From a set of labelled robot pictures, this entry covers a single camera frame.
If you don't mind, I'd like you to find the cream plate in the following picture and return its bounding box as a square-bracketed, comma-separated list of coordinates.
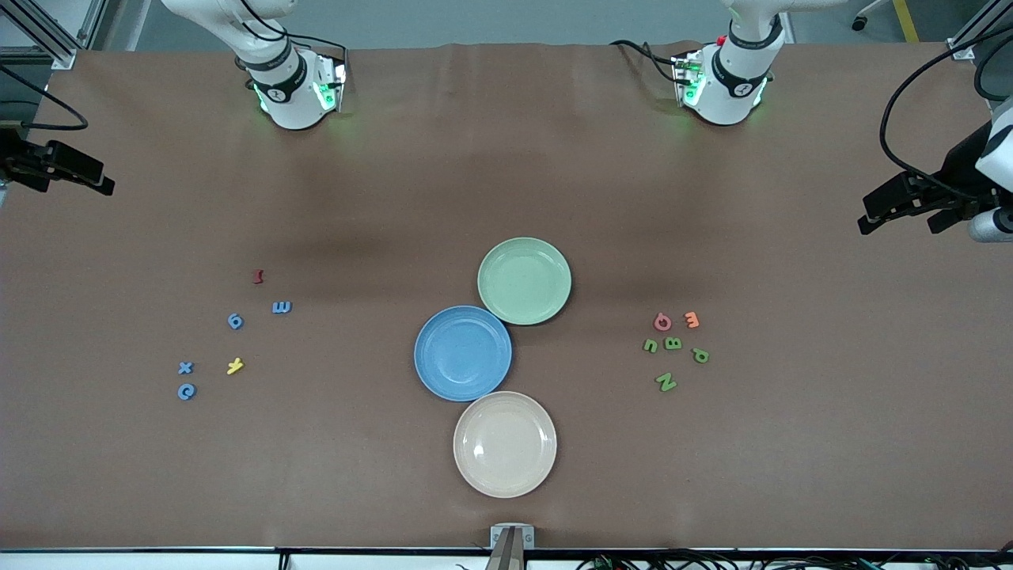
[453, 391, 558, 500]

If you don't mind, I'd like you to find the metal table edge bracket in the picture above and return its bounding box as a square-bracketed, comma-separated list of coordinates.
[487, 523, 537, 570]

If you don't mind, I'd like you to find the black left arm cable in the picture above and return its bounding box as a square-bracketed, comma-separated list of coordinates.
[879, 40, 1013, 199]

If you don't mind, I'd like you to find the aluminium frame post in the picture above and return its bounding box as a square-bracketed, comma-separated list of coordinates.
[948, 0, 1013, 61]
[0, 0, 108, 70]

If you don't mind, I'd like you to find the black office chair caster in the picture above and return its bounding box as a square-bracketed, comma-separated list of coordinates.
[851, 0, 899, 32]

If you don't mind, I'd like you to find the blue plate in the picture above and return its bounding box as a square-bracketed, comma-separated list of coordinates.
[414, 306, 513, 402]

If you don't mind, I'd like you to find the black arm base cable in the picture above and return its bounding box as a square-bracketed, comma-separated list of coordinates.
[609, 38, 689, 84]

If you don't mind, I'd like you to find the brown table mat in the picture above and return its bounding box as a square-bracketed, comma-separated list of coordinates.
[0, 41, 1013, 551]

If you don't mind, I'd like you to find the green plate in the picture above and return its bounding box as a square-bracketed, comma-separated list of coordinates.
[477, 237, 572, 326]

